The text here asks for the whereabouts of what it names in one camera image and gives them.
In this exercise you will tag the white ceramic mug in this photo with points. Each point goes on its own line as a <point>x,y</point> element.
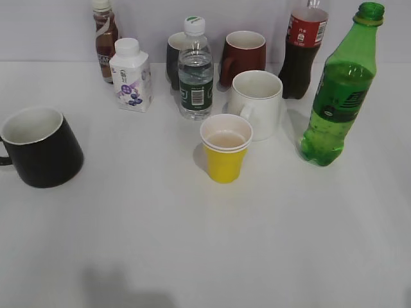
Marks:
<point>256,96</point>

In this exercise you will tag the brown coffee drink bottle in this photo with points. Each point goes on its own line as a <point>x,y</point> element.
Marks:
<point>107,34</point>

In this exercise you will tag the black ceramic mug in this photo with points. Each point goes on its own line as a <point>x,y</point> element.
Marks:
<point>41,146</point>

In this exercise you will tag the yellow paper cup stack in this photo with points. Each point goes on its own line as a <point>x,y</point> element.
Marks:
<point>225,139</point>

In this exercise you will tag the white blueberry yogurt carton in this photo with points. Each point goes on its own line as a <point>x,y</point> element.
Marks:
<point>132,79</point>

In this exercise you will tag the green plastic soda bottle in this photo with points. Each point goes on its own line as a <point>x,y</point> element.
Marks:
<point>346,78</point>

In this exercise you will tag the dark grey mug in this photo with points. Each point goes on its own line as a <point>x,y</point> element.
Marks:
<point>175,44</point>

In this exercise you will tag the dark red mug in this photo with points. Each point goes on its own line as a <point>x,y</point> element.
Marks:
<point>243,51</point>

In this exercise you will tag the clear water bottle green label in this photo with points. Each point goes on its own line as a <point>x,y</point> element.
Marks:
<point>196,71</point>

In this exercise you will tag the cola bottle red label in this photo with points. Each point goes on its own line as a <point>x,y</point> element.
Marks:
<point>306,27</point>

